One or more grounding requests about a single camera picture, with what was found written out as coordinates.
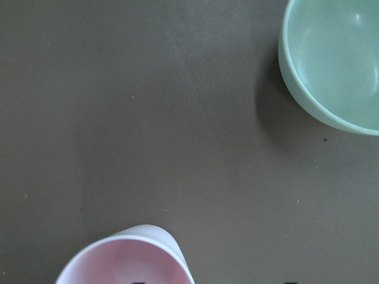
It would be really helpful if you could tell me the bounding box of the pink cup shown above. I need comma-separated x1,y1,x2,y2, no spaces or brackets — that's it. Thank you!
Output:
56,224,194,283

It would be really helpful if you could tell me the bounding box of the mint green bowl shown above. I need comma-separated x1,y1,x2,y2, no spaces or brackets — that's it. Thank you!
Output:
278,1,378,136

